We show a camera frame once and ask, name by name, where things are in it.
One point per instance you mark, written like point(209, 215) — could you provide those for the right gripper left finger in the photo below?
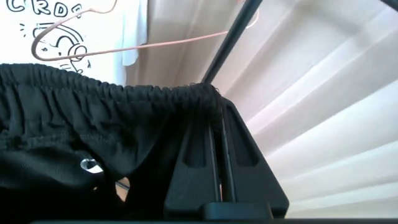
point(192, 186)

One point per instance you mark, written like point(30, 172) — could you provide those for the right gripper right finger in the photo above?
point(255, 186)

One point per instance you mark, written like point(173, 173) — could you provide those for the black garment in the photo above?
point(93, 124)

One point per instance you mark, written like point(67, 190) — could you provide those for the white garment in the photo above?
point(99, 31)

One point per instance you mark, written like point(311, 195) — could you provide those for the pink clothes hanger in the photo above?
point(155, 45)

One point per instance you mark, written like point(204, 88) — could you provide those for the black clothes rack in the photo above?
point(230, 37)

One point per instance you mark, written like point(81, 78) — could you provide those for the beige curtain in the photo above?
point(326, 93)

